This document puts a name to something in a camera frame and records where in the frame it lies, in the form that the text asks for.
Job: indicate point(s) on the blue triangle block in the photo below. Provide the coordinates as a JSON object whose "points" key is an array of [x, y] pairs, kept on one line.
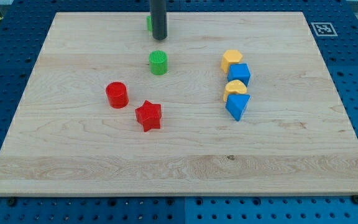
{"points": [[236, 105]]}

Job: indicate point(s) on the yellow heart block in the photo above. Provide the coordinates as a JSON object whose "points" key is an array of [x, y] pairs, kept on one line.
{"points": [[236, 87]]}

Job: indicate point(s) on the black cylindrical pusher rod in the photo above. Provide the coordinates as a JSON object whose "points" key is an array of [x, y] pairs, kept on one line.
{"points": [[158, 12]]}

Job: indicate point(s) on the white fiducial marker tag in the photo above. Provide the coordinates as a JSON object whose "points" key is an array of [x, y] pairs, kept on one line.
{"points": [[324, 29]]}

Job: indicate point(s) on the wooden board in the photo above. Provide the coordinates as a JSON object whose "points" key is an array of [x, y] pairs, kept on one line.
{"points": [[65, 140]]}

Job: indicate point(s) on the green star block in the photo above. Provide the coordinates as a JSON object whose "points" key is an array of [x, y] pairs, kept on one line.
{"points": [[149, 23]]}

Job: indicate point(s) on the green cylinder block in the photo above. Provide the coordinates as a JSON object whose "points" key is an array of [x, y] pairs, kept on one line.
{"points": [[158, 61]]}

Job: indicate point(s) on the blue cube block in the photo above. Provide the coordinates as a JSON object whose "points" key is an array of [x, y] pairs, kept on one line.
{"points": [[239, 72]]}

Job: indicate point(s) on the yellow hexagon block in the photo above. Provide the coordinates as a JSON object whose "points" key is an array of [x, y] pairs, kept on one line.
{"points": [[231, 56]]}

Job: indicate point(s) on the red star block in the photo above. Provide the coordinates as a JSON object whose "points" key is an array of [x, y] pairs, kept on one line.
{"points": [[149, 115]]}

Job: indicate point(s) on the red cylinder block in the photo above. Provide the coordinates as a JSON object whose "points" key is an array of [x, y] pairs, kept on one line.
{"points": [[117, 95]]}

